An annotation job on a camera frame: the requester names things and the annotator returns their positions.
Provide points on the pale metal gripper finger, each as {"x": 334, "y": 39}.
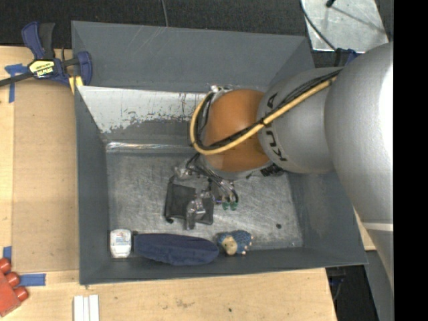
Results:
{"x": 195, "y": 212}
{"x": 182, "y": 172}

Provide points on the grey metal bin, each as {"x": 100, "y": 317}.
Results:
{"x": 140, "y": 179}

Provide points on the dark blue cloth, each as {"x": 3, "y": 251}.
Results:
{"x": 174, "y": 249}

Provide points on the blue toy hedgehog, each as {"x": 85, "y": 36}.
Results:
{"x": 235, "y": 242}

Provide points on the small white box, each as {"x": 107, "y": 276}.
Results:
{"x": 120, "y": 243}

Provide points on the pale wood flat board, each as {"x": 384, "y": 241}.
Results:
{"x": 45, "y": 179}

